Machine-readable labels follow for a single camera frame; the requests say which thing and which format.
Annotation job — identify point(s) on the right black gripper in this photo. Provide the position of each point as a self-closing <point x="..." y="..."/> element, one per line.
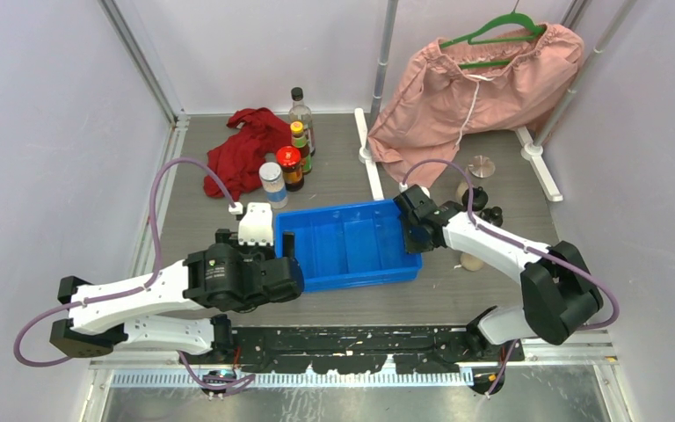
<point x="410" y="245"/>

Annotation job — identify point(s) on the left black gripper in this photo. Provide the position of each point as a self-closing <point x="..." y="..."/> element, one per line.
<point x="225" y="236"/>

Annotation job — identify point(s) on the blue plastic divided bin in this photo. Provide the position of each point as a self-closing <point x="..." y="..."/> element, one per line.
<point x="351" y="245"/>

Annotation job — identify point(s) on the silver lid grain jar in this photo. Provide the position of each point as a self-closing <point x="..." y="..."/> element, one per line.
<point x="478" y="166"/>

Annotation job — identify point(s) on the clear bottle black cap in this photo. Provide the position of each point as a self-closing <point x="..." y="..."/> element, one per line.
<point x="299" y="111"/>

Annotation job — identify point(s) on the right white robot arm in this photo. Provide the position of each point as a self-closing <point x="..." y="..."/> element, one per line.
<point x="558" y="293"/>

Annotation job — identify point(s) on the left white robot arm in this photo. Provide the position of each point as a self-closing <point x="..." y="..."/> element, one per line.
<point x="186" y="307"/>

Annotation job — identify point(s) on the yellow lid grain jar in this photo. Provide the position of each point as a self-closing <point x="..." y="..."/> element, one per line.
<point x="471" y="263"/>

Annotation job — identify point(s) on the black cap shaker bottle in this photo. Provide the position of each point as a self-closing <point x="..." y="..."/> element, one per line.
<point x="475" y="198"/>

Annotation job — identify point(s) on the small black cap shaker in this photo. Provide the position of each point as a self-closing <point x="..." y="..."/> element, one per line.
<point x="492" y="215"/>

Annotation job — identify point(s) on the white lid sago jar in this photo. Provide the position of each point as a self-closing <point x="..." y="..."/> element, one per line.
<point x="273" y="183"/>

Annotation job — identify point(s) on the red lid chili jar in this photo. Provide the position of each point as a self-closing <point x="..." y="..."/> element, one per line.
<point x="289" y="160"/>

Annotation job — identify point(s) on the yellow cap sauce bottle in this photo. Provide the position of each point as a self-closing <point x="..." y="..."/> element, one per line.
<point x="300" y="141"/>

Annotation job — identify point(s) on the red cloth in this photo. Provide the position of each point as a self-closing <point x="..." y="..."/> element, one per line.
<point x="259" y="132"/>

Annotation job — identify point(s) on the pink shorts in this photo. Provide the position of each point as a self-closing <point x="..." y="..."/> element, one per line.
<point x="448" y="92"/>

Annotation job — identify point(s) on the white clothes rack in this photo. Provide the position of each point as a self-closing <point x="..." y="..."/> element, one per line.
<point x="531" y="141"/>

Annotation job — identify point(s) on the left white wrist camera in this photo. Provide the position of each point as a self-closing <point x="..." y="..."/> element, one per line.
<point x="255" y="223"/>

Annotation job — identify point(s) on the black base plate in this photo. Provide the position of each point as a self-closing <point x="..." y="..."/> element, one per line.
<point x="348" y="350"/>

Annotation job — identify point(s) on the white slotted cable duct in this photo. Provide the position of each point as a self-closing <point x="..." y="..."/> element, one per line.
<point x="386" y="377"/>

